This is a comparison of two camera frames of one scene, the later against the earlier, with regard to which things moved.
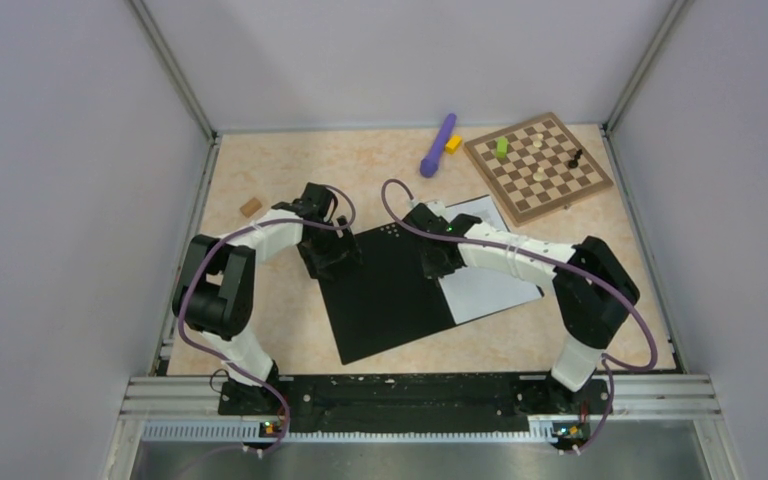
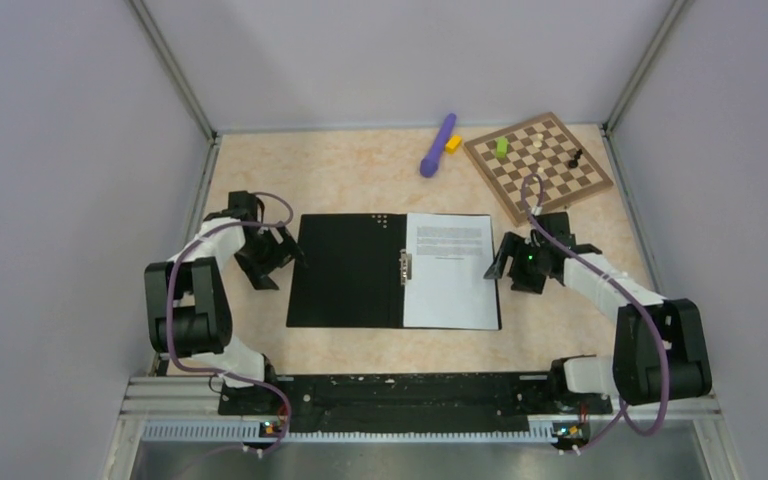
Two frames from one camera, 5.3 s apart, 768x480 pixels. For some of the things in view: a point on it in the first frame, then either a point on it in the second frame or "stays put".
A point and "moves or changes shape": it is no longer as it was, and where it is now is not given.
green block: x=502 y=147 stays put
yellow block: x=454 y=143 stays put
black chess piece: x=574 y=163 stays put
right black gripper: x=433 y=271 -> x=521 y=280
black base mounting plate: x=413 y=404 stays put
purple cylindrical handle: x=430 y=163 stays put
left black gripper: x=344 y=248 -> x=284 y=252
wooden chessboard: x=536 y=168 stays put
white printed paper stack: x=472 y=293 moves or changes shape
